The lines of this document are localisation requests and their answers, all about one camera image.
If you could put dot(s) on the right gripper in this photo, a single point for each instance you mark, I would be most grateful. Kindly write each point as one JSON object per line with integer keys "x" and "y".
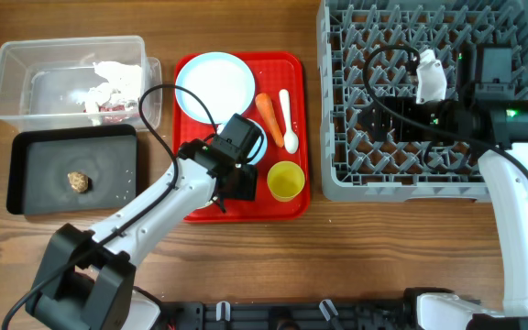
{"x": 384, "y": 119}

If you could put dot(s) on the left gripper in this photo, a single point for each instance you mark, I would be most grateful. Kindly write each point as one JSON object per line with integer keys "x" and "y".
{"x": 242, "y": 184}

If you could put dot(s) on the light blue bowl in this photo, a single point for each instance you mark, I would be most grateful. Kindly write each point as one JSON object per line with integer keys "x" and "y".
{"x": 261, "y": 142}

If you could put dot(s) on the yellow plastic cup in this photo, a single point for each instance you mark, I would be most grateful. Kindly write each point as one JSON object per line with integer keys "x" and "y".
{"x": 285, "y": 180}

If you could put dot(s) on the white plastic spoon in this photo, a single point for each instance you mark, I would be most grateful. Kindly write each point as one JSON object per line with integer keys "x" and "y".
{"x": 291, "y": 141}

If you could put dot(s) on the orange carrot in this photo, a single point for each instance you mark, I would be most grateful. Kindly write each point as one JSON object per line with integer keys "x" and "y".
{"x": 266, "y": 110}

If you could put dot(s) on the light blue plate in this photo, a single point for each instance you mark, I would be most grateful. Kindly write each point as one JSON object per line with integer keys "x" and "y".
{"x": 222, "y": 81}

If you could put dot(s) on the brown food lump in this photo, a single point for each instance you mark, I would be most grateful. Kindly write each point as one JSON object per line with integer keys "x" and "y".
{"x": 78, "y": 181}

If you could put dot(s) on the white wrapper waste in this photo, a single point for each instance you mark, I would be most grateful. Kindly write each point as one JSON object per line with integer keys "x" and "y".
{"x": 119, "y": 92}

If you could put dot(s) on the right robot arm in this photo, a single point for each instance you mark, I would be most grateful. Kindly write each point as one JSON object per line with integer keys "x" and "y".
{"x": 487, "y": 115}

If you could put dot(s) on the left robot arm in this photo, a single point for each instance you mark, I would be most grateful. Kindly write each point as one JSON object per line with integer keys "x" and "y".
{"x": 86, "y": 278}

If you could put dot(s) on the grey dishwasher rack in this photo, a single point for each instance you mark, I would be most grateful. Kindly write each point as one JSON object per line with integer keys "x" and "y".
{"x": 360, "y": 45}

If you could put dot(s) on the red serving tray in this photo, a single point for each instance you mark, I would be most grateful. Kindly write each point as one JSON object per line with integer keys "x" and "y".
{"x": 273, "y": 71}

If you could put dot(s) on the black plastic tray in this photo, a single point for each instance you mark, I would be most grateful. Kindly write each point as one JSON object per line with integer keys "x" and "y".
{"x": 40, "y": 161}

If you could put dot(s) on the clear plastic bin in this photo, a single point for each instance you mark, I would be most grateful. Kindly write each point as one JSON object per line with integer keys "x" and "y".
{"x": 43, "y": 82}

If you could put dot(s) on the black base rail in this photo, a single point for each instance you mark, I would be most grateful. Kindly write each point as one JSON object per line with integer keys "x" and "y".
{"x": 365, "y": 315}

